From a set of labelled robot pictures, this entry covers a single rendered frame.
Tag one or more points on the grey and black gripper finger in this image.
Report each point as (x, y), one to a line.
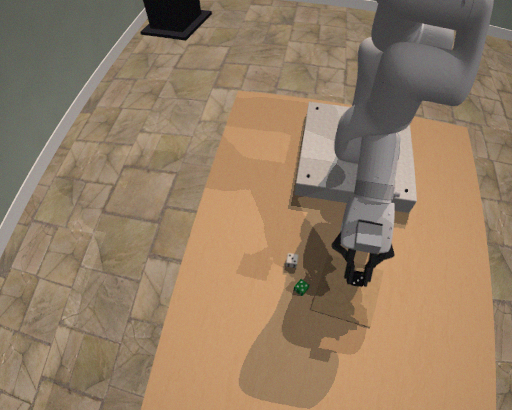
(376, 259)
(349, 257)

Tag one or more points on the white die with black pips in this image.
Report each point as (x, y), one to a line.
(292, 260)

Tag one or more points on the green die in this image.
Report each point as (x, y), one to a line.
(301, 287)

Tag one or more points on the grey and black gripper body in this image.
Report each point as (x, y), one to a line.
(368, 209)

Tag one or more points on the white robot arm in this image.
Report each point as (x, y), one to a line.
(408, 73)

